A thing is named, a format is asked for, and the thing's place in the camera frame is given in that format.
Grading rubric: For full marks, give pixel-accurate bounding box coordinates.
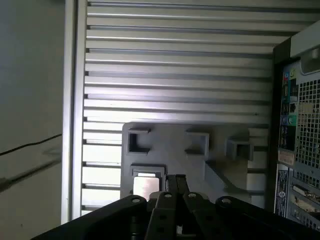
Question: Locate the open PC case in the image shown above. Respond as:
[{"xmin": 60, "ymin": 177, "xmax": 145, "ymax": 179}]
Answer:
[{"xmin": 264, "ymin": 21, "xmax": 320, "ymax": 235}]

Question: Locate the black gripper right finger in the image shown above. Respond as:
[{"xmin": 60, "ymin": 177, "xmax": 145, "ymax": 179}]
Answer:
[{"xmin": 176, "ymin": 174, "xmax": 320, "ymax": 240}]

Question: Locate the thin black cable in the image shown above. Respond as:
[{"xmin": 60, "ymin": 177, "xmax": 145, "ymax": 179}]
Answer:
[{"xmin": 0, "ymin": 133, "xmax": 63, "ymax": 156}]

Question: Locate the silver CPU with green edge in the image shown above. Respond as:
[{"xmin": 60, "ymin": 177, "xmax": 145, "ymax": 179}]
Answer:
[{"xmin": 132, "ymin": 172, "xmax": 161, "ymax": 201}]

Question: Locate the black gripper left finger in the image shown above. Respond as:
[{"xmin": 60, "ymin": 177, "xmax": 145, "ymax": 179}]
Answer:
[{"xmin": 31, "ymin": 174, "xmax": 178, "ymax": 240}]

